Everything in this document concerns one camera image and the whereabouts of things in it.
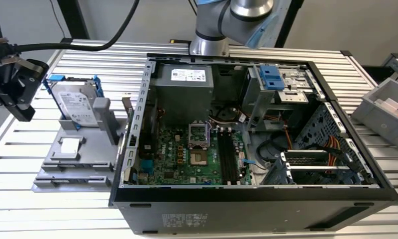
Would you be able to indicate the silver hard disk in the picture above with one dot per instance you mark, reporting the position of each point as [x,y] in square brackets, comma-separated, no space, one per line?
[75,99]

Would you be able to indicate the black RAM slot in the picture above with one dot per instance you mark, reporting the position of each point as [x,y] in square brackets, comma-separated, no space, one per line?
[225,159]
[235,159]

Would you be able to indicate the grey plastic bin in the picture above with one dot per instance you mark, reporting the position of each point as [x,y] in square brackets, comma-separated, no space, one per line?
[379,124]

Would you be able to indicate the white block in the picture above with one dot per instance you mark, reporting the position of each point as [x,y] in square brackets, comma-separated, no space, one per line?
[388,104]

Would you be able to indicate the blue disk carrier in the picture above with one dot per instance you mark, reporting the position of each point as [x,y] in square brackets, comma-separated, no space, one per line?
[55,77]

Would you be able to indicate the grey power supply unit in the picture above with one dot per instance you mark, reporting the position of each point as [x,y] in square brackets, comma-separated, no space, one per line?
[185,99]

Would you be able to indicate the grey metal disk bay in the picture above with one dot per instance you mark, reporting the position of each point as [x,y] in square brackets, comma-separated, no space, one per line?
[305,155]

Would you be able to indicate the black frame post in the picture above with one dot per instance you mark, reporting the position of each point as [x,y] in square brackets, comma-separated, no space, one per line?
[75,20]
[292,20]

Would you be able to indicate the blue plastic drive latch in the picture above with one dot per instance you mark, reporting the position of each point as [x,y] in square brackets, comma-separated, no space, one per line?
[271,79]

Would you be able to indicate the grey parts rack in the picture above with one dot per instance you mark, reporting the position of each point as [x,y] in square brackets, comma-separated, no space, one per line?
[85,149]

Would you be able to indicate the black open PC case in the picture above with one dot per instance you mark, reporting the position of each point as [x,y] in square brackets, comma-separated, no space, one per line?
[219,214]

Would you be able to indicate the CPU socket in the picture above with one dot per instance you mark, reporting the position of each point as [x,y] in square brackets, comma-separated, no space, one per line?
[199,157]

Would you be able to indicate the green motherboard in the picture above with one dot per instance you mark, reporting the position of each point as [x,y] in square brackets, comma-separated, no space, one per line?
[172,159]

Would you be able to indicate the silver CPU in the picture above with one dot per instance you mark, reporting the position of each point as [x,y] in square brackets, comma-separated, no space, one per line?
[69,145]

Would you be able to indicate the yellow tipped black plug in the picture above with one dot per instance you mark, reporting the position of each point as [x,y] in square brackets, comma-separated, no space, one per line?
[172,41]

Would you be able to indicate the round black speaker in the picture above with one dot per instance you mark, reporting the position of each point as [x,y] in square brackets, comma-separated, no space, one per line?
[227,114]

